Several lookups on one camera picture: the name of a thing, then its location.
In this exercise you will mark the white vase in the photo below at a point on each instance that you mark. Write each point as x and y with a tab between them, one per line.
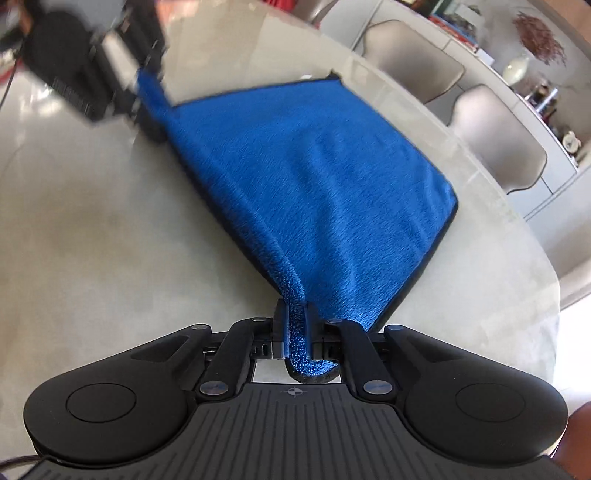
516	68

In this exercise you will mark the person's leg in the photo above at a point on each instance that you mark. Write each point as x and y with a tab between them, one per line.
575	443

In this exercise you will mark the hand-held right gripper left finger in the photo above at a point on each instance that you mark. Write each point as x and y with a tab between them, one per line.
280	325

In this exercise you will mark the dark bottles cluster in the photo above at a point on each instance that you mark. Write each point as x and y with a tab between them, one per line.
545	99

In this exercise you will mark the red dried flower bunch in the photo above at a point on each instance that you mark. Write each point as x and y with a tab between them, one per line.
540	34

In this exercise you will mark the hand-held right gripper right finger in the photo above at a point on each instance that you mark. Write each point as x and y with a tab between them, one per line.
313	330

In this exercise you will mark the beige upholstered chair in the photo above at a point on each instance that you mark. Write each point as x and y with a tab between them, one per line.
498	134
411	55

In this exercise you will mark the stack of books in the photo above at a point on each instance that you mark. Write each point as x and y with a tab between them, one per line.
455	21

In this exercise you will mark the blue towel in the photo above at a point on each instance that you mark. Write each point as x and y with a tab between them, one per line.
314	175

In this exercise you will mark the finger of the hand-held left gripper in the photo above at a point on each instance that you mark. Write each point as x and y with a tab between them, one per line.
150	124
154	48

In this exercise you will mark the white sideboard cabinet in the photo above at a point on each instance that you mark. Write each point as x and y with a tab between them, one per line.
554	184

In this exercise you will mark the small white clock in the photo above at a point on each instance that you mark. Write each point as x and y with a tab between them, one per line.
572	142

